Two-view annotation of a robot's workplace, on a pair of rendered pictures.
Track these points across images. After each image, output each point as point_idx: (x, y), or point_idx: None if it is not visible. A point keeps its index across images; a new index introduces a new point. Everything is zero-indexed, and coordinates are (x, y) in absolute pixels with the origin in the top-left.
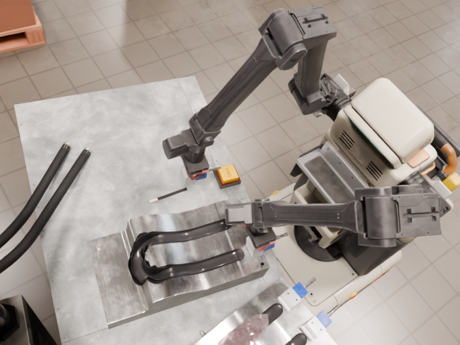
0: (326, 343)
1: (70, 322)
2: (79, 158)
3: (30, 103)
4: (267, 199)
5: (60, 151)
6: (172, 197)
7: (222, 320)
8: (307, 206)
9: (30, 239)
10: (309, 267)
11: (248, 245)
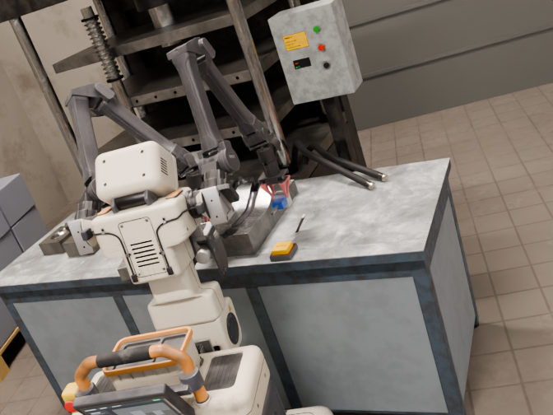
0: (124, 264)
1: None
2: (362, 178)
3: (446, 163)
4: (184, 155)
5: (377, 171)
6: (297, 225)
7: None
8: (143, 121)
9: (305, 151)
10: None
11: None
